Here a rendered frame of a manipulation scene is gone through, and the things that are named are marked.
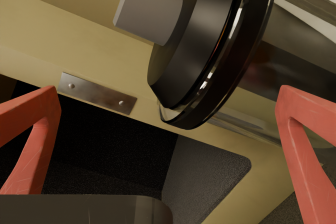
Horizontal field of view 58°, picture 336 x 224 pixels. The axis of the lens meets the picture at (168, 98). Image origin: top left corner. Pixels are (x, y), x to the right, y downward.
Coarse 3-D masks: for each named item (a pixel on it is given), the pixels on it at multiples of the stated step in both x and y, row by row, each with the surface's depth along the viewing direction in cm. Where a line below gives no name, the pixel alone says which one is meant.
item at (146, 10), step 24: (120, 0) 15; (144, 0) 15; (168, 0) 15; (192, 0) 14; (216, 0) 13; (120, 24) 16; (144, 24) 15; (168, 24) 16; (192, 24) 13; (216, 24) 13; (168, 48) 15; (192, 48) 13; (168, 72) 14; (192, 72) 14; (168, 96) 15
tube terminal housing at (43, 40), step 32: (0, 0) 30; (32, 0) 33; (0, 32) 26; (32, 32) 28; (64, 32) 31; (96, 32) 34; (0, 64) 26; (32, 64) 26; (64, 64) 27; (96, 64) 29; (128, 64) 31; (256, 160) 34; (256, 192) 37; (288, 192) 37
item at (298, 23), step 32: (288, 0) 14; (320, 0) 15; (224, 32) 13; (288, 32) 14; (320, 32) 14; (256, 64) 13; (288, 64) 14; (320, 64) 14; (192, 96) 14; (224, 96) 13; (256, 96) 14; (320, 96) 14; (192, 128) 16; (224, 128) 18; (256, 128) 16; (320, 160) 18
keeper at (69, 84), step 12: (60, 84) 27; (72, 84) 27; (84, 84) 27; (96, 84) 27; (84, 96) 28; (96, 96) 28; (108, 96) 28; (120, 96) 28; (132, 96) 28; (120, 108) 29
